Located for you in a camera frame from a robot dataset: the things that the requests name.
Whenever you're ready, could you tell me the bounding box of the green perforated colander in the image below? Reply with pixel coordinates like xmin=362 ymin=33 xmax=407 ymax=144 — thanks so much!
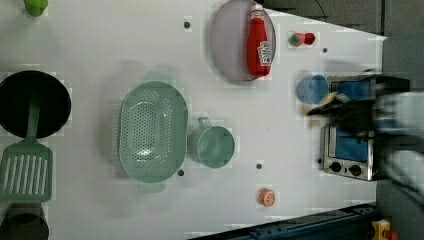
xmin=118 ymin=71 xmax=188 ymax=194

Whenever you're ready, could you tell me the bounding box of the green toy fruit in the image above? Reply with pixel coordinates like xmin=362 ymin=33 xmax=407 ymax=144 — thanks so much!
xmin=23 ymin=0 xmax=48 ymax=17

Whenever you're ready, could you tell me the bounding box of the green slotted spatula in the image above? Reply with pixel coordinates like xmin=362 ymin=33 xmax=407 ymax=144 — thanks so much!
xmin=0 ymin=103 xmax=53 ymax=203

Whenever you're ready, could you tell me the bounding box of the blue cup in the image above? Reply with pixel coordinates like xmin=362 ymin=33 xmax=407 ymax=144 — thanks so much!
xmin=297 ymin=75 xmax=329 ymax=104

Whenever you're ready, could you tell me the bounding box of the blue table frame rail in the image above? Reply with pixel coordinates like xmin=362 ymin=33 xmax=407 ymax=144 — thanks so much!
xmin=191 ymin=204 xmax=381 ymax=240

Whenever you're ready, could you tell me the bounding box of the black round pan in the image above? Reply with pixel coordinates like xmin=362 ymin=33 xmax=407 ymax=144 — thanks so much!
xmin=0 ymin=70 xmax=72 ymax=140

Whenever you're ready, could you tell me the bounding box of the orange slice toy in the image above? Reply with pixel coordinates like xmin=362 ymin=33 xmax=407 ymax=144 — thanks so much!
xmin=259 ymin=188 xmax=276 ymax=207

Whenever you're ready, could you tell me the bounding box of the peeled toy banana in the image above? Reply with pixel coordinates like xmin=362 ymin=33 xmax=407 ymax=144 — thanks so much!
xmin=301 ymin=92 xmax=350 ymax=116

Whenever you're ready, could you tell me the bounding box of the black toaster oven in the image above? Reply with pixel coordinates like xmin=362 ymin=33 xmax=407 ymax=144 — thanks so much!
xmin=322 ymin=75 xmax=410 ymax=181

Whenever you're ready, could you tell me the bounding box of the dark cup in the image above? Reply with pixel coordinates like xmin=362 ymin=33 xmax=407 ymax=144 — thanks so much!
xmin=1 ymin=203 xmax=50 ymax=240

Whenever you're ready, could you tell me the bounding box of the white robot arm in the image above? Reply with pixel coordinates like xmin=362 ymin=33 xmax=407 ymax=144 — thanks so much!
xmin=302 ymin=92 xmax=423 ymax=203

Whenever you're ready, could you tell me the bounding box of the toy strawberry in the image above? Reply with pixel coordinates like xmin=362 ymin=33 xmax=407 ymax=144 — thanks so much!
xmin=289 ymin=32 xmax=316 ymax=47

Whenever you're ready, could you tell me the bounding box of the pink round plate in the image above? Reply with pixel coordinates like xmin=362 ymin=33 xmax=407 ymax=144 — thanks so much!
xmin=209 ymin=0 xmax=276 ymax=81

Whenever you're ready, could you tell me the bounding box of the green mug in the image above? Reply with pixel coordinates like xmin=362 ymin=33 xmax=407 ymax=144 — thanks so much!
xmin=188 ymin=117 xmax=235 ymax=169

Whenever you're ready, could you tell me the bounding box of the yellow emergency stop box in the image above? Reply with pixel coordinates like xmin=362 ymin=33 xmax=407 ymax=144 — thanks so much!
xmin=372 ymin=219 xmax=399 ymax=240

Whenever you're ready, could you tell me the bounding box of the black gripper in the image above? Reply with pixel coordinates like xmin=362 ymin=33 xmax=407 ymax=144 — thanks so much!
xmin=306 ymin=100 xmax=375 ymax=137

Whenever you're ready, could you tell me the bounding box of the red ketchup bottle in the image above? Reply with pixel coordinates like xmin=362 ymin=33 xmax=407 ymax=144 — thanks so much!
xmin=247 ymin=4 xmax=272 ymax=77

